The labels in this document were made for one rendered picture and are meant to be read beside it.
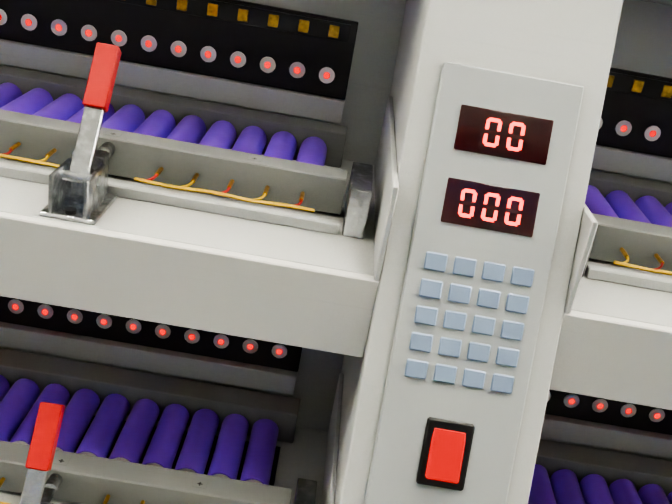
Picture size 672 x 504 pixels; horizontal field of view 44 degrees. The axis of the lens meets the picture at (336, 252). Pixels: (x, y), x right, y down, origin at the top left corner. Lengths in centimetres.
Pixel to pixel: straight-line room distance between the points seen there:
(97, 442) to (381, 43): 34
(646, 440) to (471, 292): 26
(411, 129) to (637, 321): 15
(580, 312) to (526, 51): 13
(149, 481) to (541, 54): 32
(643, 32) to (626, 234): 21
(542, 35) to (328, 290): 16
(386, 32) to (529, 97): 22
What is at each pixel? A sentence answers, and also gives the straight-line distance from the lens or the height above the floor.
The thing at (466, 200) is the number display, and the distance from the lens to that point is 42.
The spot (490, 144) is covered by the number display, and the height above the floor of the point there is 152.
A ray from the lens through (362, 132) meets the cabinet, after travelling 62.
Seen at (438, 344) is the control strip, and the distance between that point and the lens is 42.
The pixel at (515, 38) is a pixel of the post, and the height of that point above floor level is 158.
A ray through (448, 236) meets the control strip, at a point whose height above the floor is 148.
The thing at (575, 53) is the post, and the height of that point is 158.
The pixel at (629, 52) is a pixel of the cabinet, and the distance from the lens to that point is 66.
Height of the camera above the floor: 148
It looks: 3 degrees down
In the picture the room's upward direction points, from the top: 10 degrees clockwise
